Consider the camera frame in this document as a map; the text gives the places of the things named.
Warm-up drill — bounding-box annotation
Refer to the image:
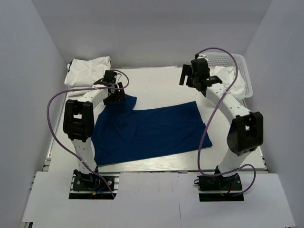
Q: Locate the blue t shirt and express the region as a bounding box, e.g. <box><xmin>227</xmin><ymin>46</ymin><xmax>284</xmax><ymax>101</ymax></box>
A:
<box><xmin>91</xmin><ymin>95</ymin><xmax>206</xmax><ymax>166</ymax></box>

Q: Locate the white t shirt stack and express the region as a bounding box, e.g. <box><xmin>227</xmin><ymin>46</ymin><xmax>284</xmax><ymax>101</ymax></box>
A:
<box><xmin>64</xmin><ymin>56</ymin><xmax>111</xmax><ymax>89</ymax></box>

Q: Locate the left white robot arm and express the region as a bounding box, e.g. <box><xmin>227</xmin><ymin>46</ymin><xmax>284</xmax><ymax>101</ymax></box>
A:
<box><xmin>63</xmin><ymin>82</ymin><xmax>125</xmax><ymax>190</ymax></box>

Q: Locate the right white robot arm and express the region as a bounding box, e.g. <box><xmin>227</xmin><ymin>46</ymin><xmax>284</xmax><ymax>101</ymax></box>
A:
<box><xmin>179</xmin><ymin>58</ymin><xmax>264</xmax><ymax>190</ymax></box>

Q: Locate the white plastic basket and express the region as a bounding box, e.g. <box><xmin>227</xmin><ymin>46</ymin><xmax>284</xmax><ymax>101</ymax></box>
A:
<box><xmin>199</xmin><ymin>52</ymin><xmax>253</xmax><ymax>101</ymax></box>

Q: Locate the crumpled white t shirt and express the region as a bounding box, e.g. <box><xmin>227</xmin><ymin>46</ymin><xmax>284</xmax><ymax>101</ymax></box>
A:
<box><xmin>211</xmin><ymin>66</ymin><xmax>246</xmax><ymax>100</ymax></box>

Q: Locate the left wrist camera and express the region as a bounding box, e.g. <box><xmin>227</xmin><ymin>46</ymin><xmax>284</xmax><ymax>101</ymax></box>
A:
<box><xmin>94</xmin><ymin>70</ymin><xmax>117</xmax><ymax>87</ymax></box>

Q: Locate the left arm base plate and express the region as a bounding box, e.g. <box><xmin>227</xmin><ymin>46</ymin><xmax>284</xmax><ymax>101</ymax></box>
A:
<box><xmin>68</xmin><ymin>171</ymin><xmax>119</xmax><ymax>200</ymax></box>

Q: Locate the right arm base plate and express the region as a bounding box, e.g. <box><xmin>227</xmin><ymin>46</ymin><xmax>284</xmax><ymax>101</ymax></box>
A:
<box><xmin>193</xmin><ymin>174</ymin><xmax>244</xmax><ymax>202</ymax></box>

